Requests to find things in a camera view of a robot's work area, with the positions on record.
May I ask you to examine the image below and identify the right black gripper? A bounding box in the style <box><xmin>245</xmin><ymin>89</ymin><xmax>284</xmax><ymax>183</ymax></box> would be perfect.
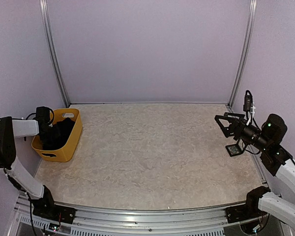
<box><xmin>215</xmin><ymin>112</ymin><xmax>272</xmax><ymax>152</ymax></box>

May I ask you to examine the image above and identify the black t-shirt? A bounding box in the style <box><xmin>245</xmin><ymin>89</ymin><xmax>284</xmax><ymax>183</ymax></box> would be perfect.
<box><xmin>43</xmin><ymin>118</ymin><xmax>75</xmax><ymax>150</ymax></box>

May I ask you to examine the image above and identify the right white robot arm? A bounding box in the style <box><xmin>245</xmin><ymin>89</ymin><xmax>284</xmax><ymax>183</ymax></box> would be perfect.
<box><xmin>214</xmin><ymin>113</ymin><xmax>295</xmax><ymax>231</ymax></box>

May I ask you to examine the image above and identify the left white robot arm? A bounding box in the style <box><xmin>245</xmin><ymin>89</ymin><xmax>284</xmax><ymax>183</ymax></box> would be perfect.
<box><xmin>0</xmin><ymin>117</ymin><xmax>59</xmax><ymax>219</ymax></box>

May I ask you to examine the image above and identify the near black brooch box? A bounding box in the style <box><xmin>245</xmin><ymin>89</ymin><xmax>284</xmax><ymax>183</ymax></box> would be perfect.
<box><xmin>225</xmin><ymin>140</ymin><xmax>247</xmax><ymax>157</ymax></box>

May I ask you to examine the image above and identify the yellow plastic basket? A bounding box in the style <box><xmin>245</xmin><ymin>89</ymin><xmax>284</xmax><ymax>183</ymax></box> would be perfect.
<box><xmin>31</xmin><ymin>108</ymin><xmax>83</xmax><ymax>162</ymax></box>

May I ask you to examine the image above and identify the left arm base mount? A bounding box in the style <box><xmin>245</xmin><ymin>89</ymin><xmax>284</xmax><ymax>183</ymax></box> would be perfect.
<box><xmin>33</xmin><ymin>204</ymin><xmax>77</xmax><ymax>224</ymax></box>

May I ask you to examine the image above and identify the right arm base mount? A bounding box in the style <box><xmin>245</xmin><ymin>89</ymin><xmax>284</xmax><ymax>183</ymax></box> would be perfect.
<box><xmin>225</xmin><ymin>204</ymin><xmax>266</xmax><ymax>224</ymax></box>

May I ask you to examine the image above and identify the front aluminium rail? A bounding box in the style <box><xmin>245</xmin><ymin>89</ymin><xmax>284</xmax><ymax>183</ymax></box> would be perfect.
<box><xmin>13</xmin><ymin>194</ymin><xmax>286</xmax><ymax>236</ymax></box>

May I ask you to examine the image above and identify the right aluminium frame post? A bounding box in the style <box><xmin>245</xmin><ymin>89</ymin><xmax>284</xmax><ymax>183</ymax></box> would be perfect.
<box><xmin>228</xmin><ymin>0</ymin><xmax>258</xmax><ymax>109</ymax></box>

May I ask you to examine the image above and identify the aluminium frame post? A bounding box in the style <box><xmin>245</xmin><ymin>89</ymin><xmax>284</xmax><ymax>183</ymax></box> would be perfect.
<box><xmin>228</xmin><ymin>0</ymin><xmax>258</xmax><ymax>109</ymax></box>
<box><xmin>39</xmin><ymin>0</ymin><xmax>71</xmax><ymax>108</ymax></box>

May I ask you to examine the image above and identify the left aluminium frame post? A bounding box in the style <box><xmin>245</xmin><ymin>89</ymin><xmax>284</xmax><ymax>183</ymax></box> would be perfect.
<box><xmin>39</xmin><ymin>0</ymin><xmax>71</xmax><ymax>108</ymax></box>

